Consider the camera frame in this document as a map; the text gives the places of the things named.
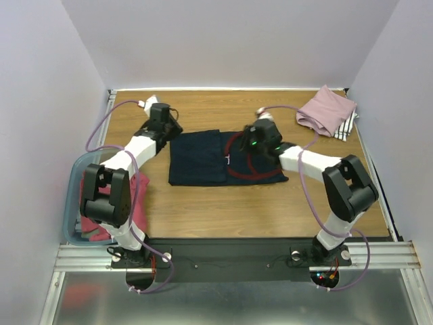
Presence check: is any navy basketball tank top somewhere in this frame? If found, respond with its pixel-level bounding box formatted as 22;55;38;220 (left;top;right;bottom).
168;129;289;187

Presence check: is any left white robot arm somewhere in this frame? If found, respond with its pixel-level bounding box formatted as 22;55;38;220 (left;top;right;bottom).
80;95;183;267

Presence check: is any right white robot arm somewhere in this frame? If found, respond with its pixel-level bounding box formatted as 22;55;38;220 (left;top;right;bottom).
241;118;378;264

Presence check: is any folded pink tank top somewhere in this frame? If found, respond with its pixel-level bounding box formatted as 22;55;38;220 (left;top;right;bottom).
296;85;357;137

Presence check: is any striped white folded tank top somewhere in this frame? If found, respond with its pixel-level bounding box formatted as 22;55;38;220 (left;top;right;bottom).
334;110;359;142

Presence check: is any blue plastic bin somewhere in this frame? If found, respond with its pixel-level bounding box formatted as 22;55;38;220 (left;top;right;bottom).
62;149;117;246

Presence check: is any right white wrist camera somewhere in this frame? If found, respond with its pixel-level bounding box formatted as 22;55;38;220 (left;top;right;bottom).
255;107;274;122

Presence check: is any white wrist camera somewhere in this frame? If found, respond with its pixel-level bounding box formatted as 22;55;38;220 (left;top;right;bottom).
139;95;160;117
255;107;274;122

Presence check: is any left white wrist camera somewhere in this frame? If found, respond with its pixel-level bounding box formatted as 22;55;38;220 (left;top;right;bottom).
139;95;160;117

